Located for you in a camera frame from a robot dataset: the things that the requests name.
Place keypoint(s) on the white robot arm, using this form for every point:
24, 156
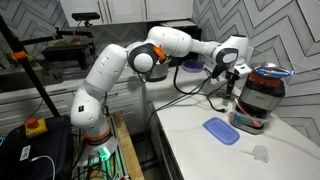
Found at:
140, 58

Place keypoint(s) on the clear container with utensils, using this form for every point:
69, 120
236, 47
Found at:
248, 118

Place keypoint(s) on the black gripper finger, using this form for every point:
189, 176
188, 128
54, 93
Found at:
231, 81

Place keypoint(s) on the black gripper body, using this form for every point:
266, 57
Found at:
237, 70

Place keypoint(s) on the steel utensil pot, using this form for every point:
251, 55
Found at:
158, 73

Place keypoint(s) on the yellow emergency stop box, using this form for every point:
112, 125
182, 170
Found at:
35, 127

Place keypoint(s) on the black steel blender base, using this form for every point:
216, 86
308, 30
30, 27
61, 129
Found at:
261, 93

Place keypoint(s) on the clear plastic measuring scoop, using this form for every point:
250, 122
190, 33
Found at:
259, 152

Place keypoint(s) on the black camera on stand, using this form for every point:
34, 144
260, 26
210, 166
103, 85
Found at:
85, 16

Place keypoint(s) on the blue plastic container lid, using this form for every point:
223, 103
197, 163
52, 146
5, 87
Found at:
221, 130

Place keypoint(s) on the blue foil packet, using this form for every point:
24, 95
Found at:
273, 72

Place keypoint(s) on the purple bowl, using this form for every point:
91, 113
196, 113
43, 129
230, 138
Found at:
192, 66

